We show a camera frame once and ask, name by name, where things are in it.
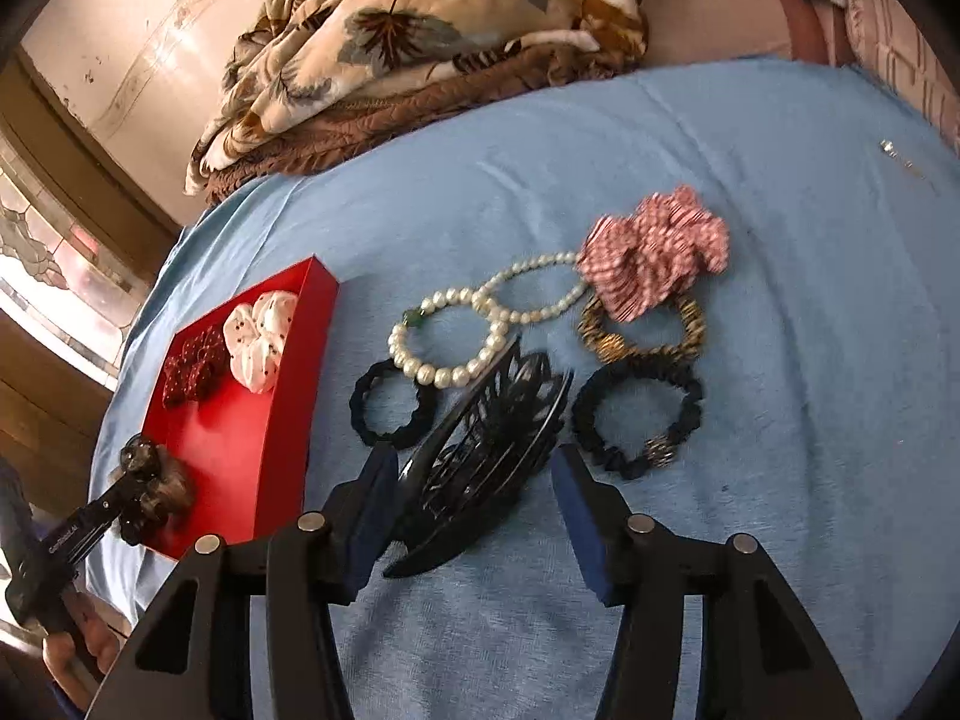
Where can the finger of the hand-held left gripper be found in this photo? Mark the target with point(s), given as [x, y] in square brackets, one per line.
[133, 476]
[139, 531]

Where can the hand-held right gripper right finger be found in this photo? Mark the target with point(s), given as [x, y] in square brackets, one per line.
[579, 514]

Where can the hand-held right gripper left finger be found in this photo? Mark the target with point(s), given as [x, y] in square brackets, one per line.
[375, 514]

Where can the red cardboard box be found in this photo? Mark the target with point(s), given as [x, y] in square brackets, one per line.
[225, 450]

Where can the black claw hair clip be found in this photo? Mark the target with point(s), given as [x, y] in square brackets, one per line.
[480, 457]

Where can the leopard print scrunchie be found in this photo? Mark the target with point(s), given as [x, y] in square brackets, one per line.
[600, 341]

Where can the pink striped scrunchie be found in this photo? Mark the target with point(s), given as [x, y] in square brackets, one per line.
[645, 255]

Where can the person's left hand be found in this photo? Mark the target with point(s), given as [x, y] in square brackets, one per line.
[97, 637]

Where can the black scrunchie with bead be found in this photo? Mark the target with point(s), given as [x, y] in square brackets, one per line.
[592, 427]

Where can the plain black scrunchie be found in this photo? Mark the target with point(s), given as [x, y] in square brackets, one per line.
[364, 406]

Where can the dark red dotted scrunchie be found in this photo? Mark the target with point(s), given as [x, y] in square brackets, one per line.
[191, 371]

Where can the white dotted scrunchie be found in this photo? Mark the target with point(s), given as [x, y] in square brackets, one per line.
[251, 345]

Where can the light blue blanket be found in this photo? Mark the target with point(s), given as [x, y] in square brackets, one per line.
[750, 427]

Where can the brown quilted blanket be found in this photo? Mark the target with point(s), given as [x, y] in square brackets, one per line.
[337, 142]

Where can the silver hairpin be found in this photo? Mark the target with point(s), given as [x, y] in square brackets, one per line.
[900, 157]

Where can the leaf print blanket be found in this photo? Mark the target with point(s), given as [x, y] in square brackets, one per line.
[420, 15]

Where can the pink bed sheet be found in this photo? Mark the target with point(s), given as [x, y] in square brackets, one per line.
[712, 22]

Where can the pink patterned cushion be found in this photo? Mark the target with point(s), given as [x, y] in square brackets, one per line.
[900, 22]

